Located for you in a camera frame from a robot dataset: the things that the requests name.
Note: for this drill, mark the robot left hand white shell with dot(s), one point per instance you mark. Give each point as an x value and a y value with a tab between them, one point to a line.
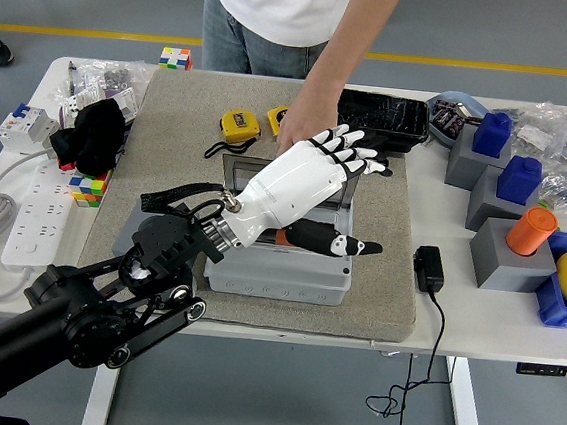
291	183

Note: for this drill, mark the person's hand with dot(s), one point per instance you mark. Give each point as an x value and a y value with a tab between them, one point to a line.
304	121

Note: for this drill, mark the orange cylinder battery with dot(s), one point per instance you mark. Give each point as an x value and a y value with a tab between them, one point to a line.
282	238
530	231

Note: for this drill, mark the grey electrical box clear lid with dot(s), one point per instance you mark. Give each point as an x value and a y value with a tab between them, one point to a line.
282	282

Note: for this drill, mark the person's forearm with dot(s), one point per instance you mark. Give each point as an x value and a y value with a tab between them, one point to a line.
352	43

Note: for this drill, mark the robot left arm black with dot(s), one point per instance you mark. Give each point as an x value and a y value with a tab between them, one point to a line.
77	323

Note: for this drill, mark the white table leg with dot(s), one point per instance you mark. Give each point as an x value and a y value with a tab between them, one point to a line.
96	405
466	406

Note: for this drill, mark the black table control panel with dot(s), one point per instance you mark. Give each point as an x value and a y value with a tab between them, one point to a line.
549	371

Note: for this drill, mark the black plastic tray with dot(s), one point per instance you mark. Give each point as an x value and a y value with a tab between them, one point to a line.
398	118

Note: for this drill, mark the grey-brown mat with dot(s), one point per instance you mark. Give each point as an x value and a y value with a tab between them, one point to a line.
182	112

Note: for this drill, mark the colourful puzzle cube white cross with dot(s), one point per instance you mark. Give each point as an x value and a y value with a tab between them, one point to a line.
176	58

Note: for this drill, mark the dark component packets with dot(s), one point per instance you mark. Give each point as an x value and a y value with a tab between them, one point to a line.
448	119

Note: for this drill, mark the light blue dish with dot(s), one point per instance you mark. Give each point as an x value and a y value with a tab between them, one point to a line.
463	96

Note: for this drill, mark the grey block holder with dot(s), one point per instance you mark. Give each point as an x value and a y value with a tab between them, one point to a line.
485	207
464	164
499	268

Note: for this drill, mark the grey cube holder round hole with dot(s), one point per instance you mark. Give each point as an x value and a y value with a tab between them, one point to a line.
120	244

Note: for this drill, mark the blue plastic block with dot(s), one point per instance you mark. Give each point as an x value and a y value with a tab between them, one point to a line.
517	180
492	134

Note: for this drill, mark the black cloth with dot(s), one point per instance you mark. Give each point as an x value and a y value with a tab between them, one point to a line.
95	129

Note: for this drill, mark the clear bags of small parts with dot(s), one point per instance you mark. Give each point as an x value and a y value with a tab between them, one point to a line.
100	79

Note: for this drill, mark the small red block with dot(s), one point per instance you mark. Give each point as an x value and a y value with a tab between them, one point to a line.
67	165

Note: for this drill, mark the silver pen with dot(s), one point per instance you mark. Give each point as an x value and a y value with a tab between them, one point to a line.
70	79

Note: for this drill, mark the white power strip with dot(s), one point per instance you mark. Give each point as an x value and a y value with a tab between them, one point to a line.
42	209

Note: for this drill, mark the white circuit breaker blue switch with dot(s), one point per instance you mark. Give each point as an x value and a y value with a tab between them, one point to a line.
25	127

